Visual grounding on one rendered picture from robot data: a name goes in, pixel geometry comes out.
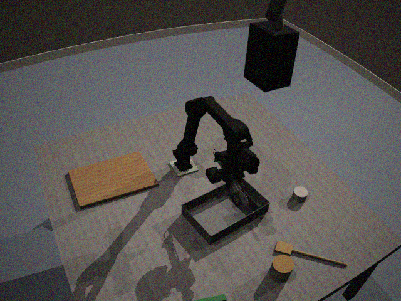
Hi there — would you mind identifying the wooden board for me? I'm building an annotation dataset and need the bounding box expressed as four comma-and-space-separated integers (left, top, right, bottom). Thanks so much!
68, 151, 159, 209

